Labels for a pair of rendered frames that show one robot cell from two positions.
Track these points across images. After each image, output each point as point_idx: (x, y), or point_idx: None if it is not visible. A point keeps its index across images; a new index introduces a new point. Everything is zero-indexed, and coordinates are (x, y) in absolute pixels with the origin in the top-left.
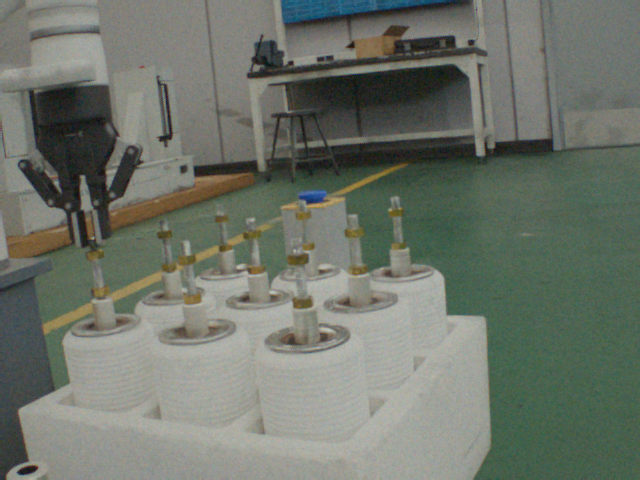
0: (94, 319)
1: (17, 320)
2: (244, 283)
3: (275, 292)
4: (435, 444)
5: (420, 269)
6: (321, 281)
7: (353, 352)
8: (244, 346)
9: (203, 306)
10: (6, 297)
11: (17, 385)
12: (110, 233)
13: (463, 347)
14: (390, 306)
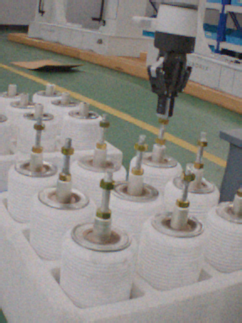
0: (173, 161)
1: (239, 168)
2: (208, 214)
3: (139, 197)
4: (9, 275)
5: (93, 243)
6: (149, 220)
7: (9, 172)
8: (76, 175)
9: (95, 150)
10: (238, 151)
11: (224, 198)
12: (160, 112)
13: (34, 282)
14: (37, 197)
